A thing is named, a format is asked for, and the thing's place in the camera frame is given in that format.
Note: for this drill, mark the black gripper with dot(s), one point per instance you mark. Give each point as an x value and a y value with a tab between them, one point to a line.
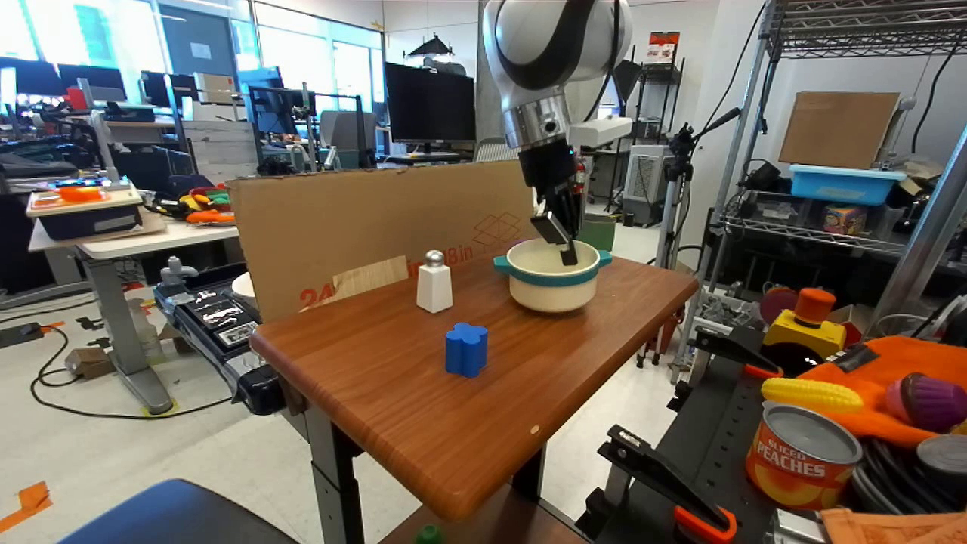
553	175

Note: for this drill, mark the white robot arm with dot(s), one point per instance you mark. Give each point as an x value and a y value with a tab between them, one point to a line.
553	40

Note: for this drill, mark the white salt shaker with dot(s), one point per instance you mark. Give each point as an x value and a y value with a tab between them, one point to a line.
433	284

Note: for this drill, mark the blue cube block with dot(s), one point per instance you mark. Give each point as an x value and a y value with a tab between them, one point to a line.
467	348

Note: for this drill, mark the black computer monitor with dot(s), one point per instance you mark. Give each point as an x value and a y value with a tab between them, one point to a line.
430	106

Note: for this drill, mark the wooden table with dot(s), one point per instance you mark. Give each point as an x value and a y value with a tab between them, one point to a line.
441	402

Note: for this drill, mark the brown cardboard board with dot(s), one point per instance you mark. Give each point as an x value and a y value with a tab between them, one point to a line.
352	227

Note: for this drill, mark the metal shelf rack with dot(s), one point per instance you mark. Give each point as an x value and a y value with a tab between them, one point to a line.
806	231

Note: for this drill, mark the black perforated board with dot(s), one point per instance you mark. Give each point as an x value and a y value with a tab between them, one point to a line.
719	432

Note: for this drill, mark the yellow box with orange button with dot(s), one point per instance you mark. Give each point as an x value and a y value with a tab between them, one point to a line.
806	328

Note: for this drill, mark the light blue plastic bin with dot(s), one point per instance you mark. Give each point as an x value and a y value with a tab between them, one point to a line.
845	186

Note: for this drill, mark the smooth yellow toy corn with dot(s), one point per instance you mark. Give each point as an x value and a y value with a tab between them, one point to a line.
811	394

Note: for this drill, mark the brown cardboard sheet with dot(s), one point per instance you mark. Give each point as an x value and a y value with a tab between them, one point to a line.
838	129

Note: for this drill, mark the small green object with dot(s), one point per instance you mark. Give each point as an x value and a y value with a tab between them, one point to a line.
430	532

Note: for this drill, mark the peaches tin can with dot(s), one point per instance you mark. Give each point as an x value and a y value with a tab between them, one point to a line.
802	456

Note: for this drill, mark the black power strip bar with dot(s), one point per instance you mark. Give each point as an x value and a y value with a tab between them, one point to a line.
216	333

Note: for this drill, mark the orange and green toy pile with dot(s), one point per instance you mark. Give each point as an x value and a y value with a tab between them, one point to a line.
200	207

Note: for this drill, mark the purple toy cupcake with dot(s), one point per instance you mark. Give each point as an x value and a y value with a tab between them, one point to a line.
932	398

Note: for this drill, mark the orange cloth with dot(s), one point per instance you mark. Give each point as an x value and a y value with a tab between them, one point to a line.
885	526

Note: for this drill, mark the white desk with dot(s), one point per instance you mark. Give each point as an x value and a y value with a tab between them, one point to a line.
123	274

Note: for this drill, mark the tray with orange object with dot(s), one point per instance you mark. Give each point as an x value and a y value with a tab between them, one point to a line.
79	208

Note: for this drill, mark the camera stand with arm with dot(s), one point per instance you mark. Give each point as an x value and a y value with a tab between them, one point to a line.
679	170

